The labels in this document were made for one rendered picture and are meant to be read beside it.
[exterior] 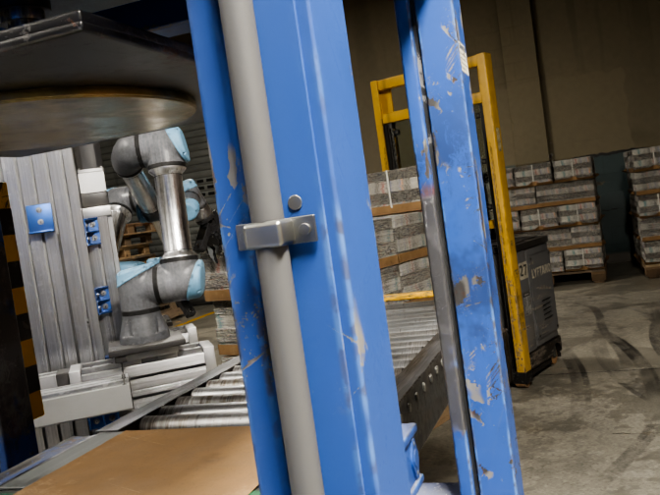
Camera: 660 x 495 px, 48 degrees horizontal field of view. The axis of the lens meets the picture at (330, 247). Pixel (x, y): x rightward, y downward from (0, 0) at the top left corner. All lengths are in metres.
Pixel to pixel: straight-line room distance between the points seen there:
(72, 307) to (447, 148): 1.69
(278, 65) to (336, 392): 0.20
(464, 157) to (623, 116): 8.66
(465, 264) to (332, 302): 0.60
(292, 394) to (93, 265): 2.13
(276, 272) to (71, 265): 2.08
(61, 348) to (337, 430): 2.10
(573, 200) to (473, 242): 6.98
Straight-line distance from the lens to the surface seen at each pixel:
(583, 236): 8.02
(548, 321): 4.71
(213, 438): 1.25
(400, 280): 3.54
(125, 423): 1.46
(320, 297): 0.45
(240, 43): 0.44
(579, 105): 9.67
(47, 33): 0.63
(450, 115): 1.04
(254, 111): 0.44
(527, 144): 9.58
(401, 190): 3.83
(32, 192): 2.50
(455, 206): 1.03
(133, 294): 2.31
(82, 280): 2.49
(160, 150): 2.34
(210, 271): 3.03
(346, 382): 0.46
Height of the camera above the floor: 1.14
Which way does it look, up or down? 3 degrees down
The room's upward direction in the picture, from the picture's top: 8 degrees counter-clockwise
